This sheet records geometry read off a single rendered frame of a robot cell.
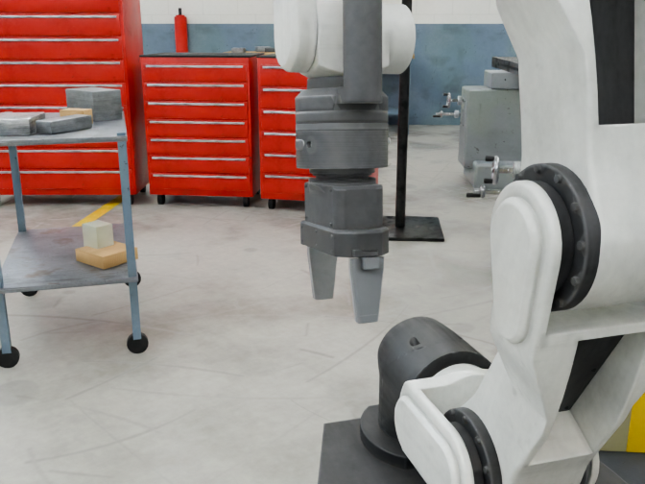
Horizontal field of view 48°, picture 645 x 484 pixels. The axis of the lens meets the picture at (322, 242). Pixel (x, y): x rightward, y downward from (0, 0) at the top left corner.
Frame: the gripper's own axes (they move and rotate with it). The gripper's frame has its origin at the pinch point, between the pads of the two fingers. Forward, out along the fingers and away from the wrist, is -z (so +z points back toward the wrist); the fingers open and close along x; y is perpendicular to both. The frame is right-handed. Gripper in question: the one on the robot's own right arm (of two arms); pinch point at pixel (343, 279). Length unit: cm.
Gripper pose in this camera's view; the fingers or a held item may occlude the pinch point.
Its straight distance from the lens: 71.9
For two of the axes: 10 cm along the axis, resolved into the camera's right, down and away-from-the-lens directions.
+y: 9.3, -0.6, 3.7
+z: -0.1, -9.9, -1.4
